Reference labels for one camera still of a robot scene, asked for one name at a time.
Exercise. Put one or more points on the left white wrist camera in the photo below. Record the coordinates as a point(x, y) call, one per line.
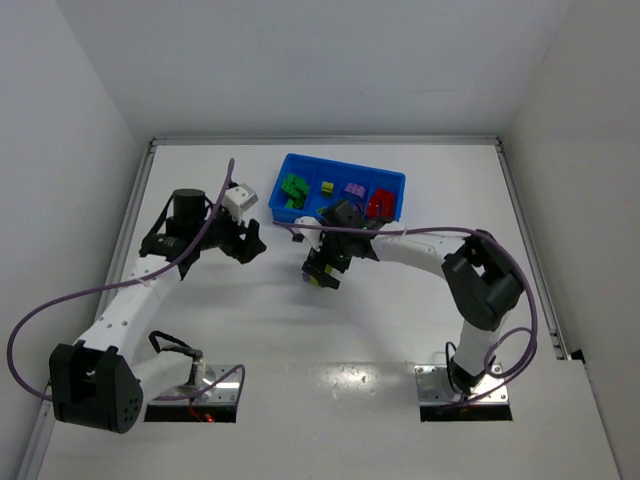
point(237, 200)

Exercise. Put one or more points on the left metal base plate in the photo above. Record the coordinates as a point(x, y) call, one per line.
point(217, 386)

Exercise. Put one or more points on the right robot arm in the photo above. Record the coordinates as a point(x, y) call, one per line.
point(480, 278)

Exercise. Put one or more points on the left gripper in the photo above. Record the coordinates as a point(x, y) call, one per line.
point(243, 242)

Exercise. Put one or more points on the green four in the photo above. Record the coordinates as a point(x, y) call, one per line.
point(296, 190)

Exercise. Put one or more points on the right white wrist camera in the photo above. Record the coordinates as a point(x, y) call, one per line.
point(310, 229)

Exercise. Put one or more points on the lime curved lego brick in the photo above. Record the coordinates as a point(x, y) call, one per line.
point(327, 189)

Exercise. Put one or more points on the red lego plate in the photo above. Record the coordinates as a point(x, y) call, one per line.
point(381, 203)

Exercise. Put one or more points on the blue divided sorting bin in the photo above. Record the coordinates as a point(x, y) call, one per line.
point(316, 170)

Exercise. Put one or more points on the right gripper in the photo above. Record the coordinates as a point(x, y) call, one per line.
point(323, 265)

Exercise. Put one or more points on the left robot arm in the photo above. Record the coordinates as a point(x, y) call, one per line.
point(108, 376)

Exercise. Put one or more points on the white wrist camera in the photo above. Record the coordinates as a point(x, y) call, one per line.
point(310, 229)
point(237, 200)

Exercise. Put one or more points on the lime long lego brick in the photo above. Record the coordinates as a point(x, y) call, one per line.
point(318, 280)

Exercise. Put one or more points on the purple flower lego piece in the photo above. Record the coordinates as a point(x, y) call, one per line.
point(355, 190)

